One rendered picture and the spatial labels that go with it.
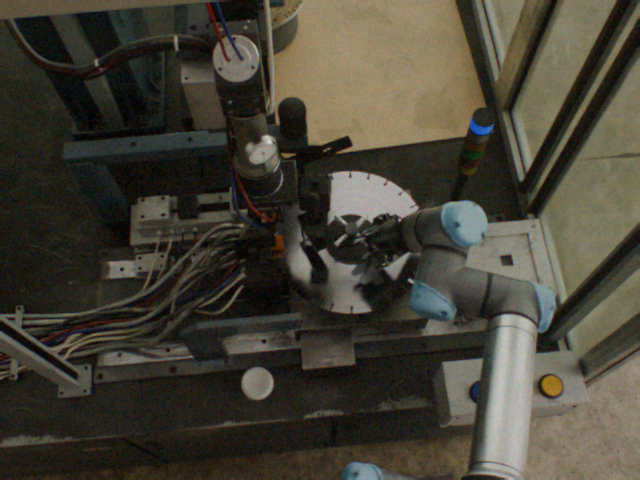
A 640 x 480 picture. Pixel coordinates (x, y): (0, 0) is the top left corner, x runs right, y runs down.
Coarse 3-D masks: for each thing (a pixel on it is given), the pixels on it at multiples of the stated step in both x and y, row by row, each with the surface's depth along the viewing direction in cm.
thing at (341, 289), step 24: (336, 192) 150; (360, 192) 150; (384, 192) 150; (288, 216) 148; (288, 240) 145; (288, 264) 143; (312, 264) 143; (336, 264) 143; (360, 264) 143; (384, 264) 143; (408, 264) 143; (312, 288) 141; (336, 288) 141; (360, 288) 141; (384, 288) 141; (408, 288) 141; (360, 312) 139
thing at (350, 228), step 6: (336, 216) 142; (366, 216) 142; (342, 222) 142; (360, 222) 142; (348, 228) 140; (354, 228) 140; (348, 234) 140; (354, 234) 140; (360, 234) 141; (336, 240) 140; (342, 240) 140
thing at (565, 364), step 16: (560, 352) 140; (576, 352) 140; (448, 368) 139; (464, 368) 139; (480, 368) 139; (544, 368) 139; (560, 368) 139; (576, 368) 139; (448, 384) 138; (464, 384) 138; (576, 384) 137; (448, 400) 137; (464, 400) 136; (544, 400) 136; (560, 400) 136; (576, 400) 136; (448, 416) 138; (464, 416) 138; (544, 416) 148
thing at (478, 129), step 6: (480, 108) 134; (486, 108) 133; (474, 114) 133; (480, 114) 133; (486, 114) 133; (492, 114) 133; (474, 120) 132; (480, 120) 132; (486, 120) 132; (492, 120) 132; (474, 126) 133; (480, 126) 132; (486, 126) 132; (492, 126) 133; (474, 132) 135; (480, 132) 134; (486, 132) 134
